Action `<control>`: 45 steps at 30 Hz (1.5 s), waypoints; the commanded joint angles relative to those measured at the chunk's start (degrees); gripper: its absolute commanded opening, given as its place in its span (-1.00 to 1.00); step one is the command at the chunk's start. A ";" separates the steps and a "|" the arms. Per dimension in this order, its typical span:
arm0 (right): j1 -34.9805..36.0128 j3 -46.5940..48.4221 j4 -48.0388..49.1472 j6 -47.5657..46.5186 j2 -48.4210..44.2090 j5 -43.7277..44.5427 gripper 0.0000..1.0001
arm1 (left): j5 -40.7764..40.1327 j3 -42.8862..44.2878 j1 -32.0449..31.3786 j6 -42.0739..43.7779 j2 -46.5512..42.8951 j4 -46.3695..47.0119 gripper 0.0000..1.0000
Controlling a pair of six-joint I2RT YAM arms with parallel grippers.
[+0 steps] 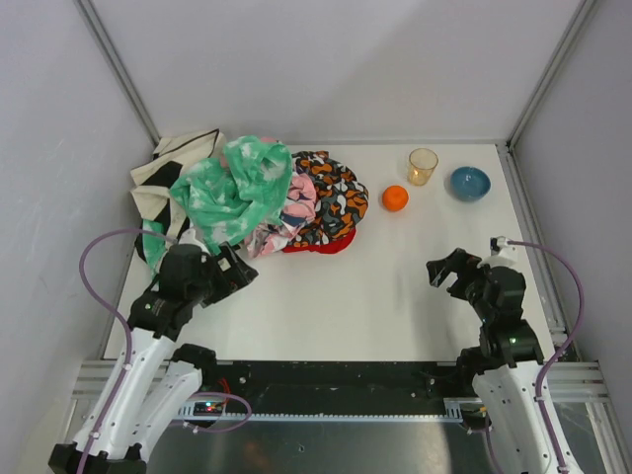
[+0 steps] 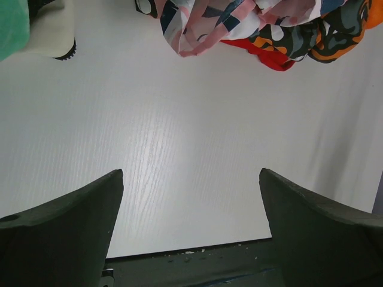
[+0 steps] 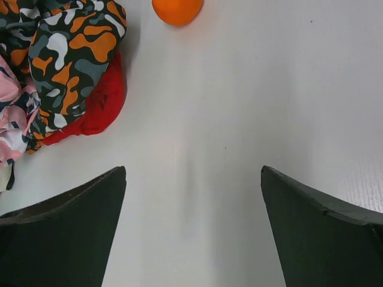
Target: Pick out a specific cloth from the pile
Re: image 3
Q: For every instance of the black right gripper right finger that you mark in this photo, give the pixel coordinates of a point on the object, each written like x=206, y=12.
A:
x=321, y=240

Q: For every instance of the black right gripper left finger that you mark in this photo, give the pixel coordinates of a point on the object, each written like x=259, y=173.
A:
x=66, y=239

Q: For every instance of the red cloth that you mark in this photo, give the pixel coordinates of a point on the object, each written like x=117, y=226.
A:
x=103, y=105

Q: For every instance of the cream black cloth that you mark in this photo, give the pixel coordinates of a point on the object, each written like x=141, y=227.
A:
x=7, y=178

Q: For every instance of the pink patterned cloth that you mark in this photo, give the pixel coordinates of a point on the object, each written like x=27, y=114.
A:
x=19, y=106

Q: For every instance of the camouflage orange black cloth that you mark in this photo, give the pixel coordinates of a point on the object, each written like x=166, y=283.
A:
x=64, y=47

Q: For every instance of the orange fruit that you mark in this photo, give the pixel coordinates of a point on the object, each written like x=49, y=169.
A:
x=177, y=12

